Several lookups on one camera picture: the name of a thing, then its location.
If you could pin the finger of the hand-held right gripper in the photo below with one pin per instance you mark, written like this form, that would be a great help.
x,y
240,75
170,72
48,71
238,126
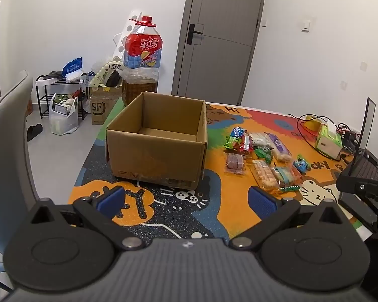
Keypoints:
x,y
365,210

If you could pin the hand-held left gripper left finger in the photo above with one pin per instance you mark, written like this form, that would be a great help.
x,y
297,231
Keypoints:
x,y
111,202

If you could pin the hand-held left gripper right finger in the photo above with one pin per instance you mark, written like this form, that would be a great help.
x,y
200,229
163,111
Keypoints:
x,y
263,203

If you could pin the clear biscuit packet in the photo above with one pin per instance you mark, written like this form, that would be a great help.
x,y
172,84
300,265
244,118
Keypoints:
x,y
264,176

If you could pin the thin green snack strip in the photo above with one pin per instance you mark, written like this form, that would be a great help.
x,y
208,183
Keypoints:
x,y
288,188

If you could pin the teal sandwich packet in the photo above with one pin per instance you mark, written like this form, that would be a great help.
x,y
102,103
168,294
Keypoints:
x,y
286,176

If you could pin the small green snack packet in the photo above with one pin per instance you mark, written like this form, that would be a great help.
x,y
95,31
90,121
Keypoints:
x,y
263,154

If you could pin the dark red snack packet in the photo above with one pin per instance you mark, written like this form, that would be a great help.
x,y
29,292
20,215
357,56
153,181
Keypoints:
x,y
234,163

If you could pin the small blue snack packet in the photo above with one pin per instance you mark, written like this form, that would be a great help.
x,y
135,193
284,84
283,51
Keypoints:
x,y
300,164

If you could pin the purple bread packet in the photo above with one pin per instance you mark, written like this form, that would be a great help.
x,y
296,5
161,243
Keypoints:
x,y
278,148

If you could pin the red candy packet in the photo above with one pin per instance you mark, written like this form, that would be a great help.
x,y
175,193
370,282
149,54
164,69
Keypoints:
x,y
246,144

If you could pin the brown cardboard box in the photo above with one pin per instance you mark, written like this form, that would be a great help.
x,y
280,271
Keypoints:
x,y
157,160

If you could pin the white snack packet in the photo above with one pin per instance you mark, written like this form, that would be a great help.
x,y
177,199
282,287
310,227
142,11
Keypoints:
x,y
259,139

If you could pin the blue candy packet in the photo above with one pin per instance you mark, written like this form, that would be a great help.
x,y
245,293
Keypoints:
x,y
238,132

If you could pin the colourful cartoon printed mat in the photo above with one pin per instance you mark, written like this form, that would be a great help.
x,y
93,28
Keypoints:
x,y
226,195

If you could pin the green tissue box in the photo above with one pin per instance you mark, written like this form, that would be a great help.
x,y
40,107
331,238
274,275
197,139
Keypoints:
x,y
329,141

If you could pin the white power strip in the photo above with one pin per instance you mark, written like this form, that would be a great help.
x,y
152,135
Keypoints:
x,y
346,128

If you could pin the yellow tape roll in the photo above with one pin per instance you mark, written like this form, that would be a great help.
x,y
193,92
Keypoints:
x,y
312,122

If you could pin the white plastic bag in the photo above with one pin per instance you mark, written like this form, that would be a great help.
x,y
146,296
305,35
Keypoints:
x,y
63,121

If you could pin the printed cardboard box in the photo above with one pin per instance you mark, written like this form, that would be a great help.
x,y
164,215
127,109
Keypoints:
x,y
99,108

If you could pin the black slipper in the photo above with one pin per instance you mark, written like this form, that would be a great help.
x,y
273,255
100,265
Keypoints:
x,y
34,132

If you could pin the grey chair back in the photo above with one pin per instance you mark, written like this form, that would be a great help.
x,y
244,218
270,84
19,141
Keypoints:
x,y
9,163

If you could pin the black shoe rack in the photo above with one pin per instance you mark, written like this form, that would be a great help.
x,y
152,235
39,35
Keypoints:
x,y
42,100

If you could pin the white panda print item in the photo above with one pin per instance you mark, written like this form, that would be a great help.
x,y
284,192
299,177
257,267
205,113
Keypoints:
x,y
105,70

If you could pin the dark cloth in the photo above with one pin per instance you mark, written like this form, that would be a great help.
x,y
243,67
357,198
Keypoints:
x,y
55,75

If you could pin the blue and white bag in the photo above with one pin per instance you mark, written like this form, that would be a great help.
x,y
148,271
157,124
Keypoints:
x,y
72,69

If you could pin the large iced tea bottle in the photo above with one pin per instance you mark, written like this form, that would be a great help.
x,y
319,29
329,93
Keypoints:
x,y
141,53

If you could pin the white perforated plastic rack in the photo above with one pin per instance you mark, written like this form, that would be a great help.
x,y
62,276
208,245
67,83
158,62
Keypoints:
x,y
121,37

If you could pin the grey door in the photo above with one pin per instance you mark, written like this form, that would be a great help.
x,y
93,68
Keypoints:
x,y
220,37

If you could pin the white light switch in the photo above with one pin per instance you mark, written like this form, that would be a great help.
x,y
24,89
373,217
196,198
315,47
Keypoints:
x,y
306,25

